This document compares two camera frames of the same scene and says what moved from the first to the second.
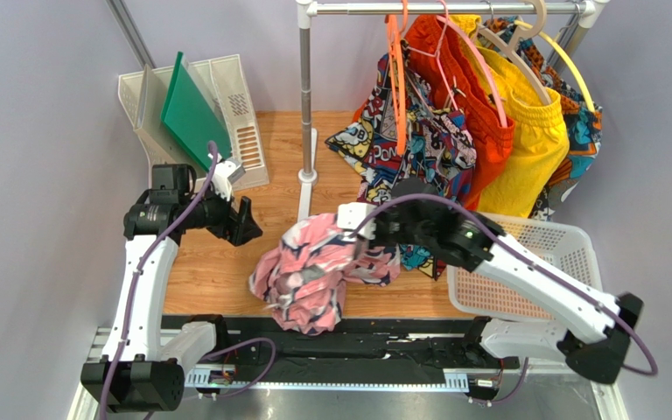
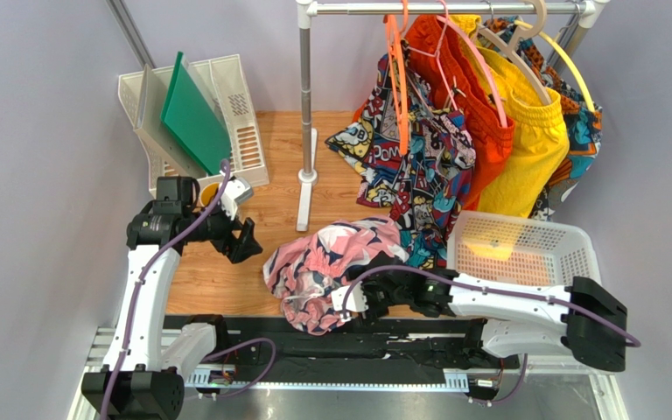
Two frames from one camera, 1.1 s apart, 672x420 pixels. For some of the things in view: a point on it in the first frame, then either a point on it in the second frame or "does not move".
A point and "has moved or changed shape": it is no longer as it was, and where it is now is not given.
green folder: (188, 115) does not move
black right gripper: (388, 224) -> (374, 292)
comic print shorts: (437, 143) does not move
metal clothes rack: (306, 9) does not move
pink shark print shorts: (304, 276) has moved or changed shape
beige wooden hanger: (510, 40) does not move
